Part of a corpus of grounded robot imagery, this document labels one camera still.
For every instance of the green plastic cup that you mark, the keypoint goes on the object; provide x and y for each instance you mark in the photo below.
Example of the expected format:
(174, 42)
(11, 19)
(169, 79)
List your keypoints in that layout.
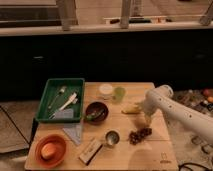
(118, 95)

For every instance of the yellow banana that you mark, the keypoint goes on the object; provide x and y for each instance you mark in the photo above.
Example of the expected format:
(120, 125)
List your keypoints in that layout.
(131, 109)

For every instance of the wooden block with black edge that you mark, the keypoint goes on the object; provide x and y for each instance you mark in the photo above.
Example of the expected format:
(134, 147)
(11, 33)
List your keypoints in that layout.
(90, 151)

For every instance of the bunch of dark grapes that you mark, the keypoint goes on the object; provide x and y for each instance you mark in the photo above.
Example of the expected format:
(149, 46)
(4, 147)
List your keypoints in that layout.
(136, 137)

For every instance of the spice bottle rack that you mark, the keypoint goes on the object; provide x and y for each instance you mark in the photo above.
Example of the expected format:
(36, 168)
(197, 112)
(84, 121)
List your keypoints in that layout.
(203, 103)

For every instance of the white plastic utensil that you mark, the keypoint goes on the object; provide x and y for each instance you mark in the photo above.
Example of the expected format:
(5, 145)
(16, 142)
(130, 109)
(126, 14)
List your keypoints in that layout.
(71, 98)

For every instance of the green vegetable in bowl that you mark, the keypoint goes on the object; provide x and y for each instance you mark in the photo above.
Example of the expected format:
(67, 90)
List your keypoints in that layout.
(94, 115)

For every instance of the orange fruit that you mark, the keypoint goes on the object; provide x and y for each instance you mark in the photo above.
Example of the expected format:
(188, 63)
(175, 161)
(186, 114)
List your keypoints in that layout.
(48, 151)

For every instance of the grey sponge in tray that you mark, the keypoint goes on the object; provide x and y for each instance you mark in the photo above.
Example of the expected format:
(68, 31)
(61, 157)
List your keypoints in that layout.
(64, 114)

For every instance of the green plastic tray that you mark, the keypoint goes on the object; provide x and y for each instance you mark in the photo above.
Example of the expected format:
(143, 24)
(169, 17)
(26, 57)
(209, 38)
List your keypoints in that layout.
(51, 88)

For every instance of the orange plastic bowl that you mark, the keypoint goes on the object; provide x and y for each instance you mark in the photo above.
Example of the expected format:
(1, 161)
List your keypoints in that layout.
(57, 159)

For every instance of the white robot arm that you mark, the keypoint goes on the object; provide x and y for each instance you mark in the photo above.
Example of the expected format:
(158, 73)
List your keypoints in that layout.
(161, 98)

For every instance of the small metal cup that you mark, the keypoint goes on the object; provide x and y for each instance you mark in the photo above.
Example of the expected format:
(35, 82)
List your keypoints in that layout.
(112, 138)

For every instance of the dark brown bowl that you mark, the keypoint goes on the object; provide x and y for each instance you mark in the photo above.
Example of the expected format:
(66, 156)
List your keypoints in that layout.
(96, 106)

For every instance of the grey folded cloth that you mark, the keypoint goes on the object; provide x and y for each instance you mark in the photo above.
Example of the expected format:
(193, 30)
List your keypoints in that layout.
(74, 132)

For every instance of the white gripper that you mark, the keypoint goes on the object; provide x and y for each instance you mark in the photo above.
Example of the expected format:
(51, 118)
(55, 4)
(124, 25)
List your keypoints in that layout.
(147, 108)

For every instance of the metal fork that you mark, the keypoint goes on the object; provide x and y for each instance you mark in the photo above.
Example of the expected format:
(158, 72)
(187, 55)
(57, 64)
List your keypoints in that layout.
(60, 92)

